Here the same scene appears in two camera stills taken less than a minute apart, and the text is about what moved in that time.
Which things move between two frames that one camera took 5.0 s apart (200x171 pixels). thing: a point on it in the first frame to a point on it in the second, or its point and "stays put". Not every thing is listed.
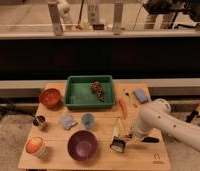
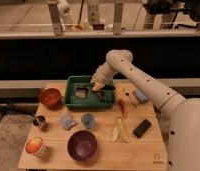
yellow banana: [119, 129] stays put
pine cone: [97, 88] stays put
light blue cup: [88, 120] stays put
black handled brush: [118, 144] to [82, 92]
